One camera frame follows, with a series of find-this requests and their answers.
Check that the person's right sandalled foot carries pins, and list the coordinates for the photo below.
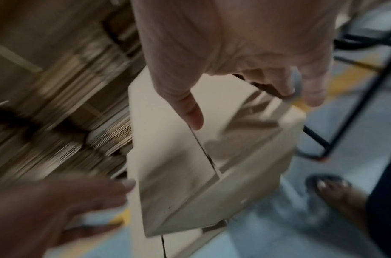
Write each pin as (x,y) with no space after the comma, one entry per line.
(339,194)

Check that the person's right hand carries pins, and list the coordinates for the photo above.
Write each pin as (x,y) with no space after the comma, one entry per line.
(234,35)

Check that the black metal table frame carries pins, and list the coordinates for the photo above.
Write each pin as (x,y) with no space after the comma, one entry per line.
(355,116)

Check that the person's left hand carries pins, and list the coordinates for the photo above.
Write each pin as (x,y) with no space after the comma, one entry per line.
(42,216)

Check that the wall of cardboard stacks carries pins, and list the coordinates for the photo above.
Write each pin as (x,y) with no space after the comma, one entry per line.
(55,90)

